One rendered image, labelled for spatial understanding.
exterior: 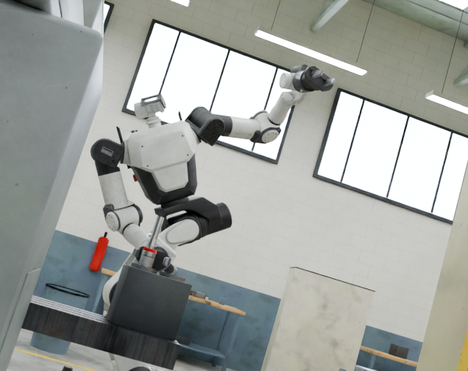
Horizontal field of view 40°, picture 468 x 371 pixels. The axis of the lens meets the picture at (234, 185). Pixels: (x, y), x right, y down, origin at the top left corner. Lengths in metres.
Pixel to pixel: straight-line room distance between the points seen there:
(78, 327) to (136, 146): 0.80
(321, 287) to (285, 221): 2.33
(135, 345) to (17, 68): 1.04
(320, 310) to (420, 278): 3.27
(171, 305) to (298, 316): 5.86
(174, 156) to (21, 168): 1.30
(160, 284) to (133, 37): 8.22
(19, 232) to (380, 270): 9.52
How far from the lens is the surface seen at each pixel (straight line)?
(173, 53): 10.08
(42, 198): 1.32
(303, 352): 8.01
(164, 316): 2.16
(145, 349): 2.09
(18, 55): 1.37
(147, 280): 2.14
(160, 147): 2.55
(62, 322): 2.08
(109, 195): 2.59
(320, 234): 10.26
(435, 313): 2.82
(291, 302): 7.95
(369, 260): 10.55
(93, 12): 2.05
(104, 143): 2.57
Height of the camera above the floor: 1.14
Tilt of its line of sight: 9 degrees up
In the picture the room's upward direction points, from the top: 17 degrees clockwise
